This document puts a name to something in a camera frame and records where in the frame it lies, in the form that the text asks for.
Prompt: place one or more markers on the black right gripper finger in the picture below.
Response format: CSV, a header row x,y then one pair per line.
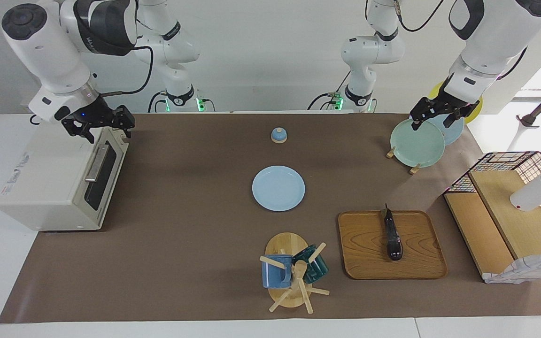
x,y
128,126
88,135

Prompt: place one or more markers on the light blue plate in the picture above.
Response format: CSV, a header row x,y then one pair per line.
x,y
278,188

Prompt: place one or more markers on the wooden plate rack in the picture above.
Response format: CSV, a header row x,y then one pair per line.
x,y
390,153

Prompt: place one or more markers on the yellow plate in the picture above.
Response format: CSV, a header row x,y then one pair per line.
x,y
475,112

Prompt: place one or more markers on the dark teal mug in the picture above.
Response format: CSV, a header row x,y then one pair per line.
x,y
318,270

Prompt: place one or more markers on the white toaster oven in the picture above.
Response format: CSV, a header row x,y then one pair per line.
x,y
40,178

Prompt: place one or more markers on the green lit base connector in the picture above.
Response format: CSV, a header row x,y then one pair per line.
x,y
203,104
336,101

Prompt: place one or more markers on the white cup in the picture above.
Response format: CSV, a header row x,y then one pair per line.
x,y
533,195

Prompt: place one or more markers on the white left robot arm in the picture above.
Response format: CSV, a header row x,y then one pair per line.
x,y
496,33

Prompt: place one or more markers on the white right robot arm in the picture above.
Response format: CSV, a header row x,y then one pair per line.
x,y
50,51

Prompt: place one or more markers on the dark purple eggplant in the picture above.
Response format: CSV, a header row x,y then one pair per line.
x,y
392,239

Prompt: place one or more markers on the wooden shelf box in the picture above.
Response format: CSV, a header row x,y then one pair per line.
x,y
510,220

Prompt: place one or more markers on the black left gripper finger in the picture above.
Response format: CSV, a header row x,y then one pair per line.
x,y
417,122
451,119

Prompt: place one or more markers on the blue mug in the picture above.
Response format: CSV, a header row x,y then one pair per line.
x,y
275,278

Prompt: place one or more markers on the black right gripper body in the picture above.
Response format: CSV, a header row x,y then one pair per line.
x,y
96,115

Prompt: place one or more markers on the small blue dome bell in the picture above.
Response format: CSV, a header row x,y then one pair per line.
x,y
279,135

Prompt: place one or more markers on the brown table mat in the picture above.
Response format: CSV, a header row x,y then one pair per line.
x,y
195,197

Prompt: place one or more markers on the pale blue racked plate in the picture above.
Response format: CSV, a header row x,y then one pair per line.
x,y
453,135

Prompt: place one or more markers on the white patterned cloth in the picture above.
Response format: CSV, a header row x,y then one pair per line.
x,y
524,270

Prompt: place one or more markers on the wooden mug tree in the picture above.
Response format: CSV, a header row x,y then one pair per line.
x,y
287,244

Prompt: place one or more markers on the glass oven door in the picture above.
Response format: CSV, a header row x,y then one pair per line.
x,y
99,197

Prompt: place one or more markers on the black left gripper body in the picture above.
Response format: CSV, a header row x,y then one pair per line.
x,y
442,105

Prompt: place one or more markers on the wooden serving tray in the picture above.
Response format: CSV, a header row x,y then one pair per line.
x,y
364,249

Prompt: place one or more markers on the mint green plate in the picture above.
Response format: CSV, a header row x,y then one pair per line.
x,y
416,145

